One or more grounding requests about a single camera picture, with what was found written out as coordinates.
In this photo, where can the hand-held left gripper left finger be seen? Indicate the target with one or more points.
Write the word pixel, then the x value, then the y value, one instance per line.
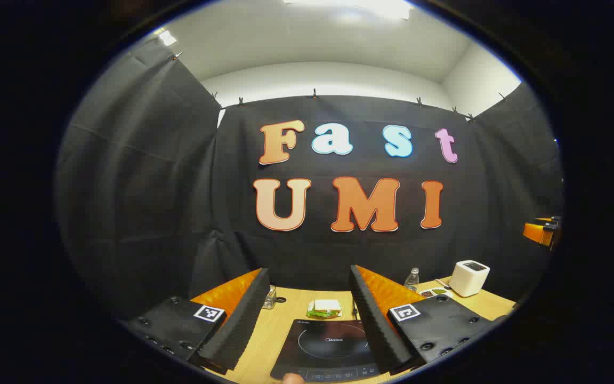
pixel 243 325

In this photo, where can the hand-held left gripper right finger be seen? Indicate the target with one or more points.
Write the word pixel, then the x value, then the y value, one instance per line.
pixel 373 325

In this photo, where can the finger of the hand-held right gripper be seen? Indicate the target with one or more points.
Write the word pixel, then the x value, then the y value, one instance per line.
pixel 536 232

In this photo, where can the black induction cooktop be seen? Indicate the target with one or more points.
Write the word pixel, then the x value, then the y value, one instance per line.
pixel 328 352

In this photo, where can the sandwich on plate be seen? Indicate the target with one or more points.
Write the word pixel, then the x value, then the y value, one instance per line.
pixel 324 308

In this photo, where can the clear plastic water bottle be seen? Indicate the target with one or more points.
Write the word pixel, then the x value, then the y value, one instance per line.
pixel 412 280

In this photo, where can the white divided bean dish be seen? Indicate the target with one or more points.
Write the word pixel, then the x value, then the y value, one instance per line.
pixel 435 293

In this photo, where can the metal spoon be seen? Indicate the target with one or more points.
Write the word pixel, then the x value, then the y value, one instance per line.
pixel 442 284

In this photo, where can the white toaster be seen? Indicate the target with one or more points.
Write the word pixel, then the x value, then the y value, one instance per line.
pixel 469 278

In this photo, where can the black backdrop cloth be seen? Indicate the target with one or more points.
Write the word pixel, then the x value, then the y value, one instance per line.
pixel 179 213

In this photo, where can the large ceiling light panel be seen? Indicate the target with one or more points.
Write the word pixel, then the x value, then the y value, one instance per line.
pixel 349 6

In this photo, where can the small ceiling light panel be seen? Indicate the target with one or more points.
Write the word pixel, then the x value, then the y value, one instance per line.
pixel 167 38

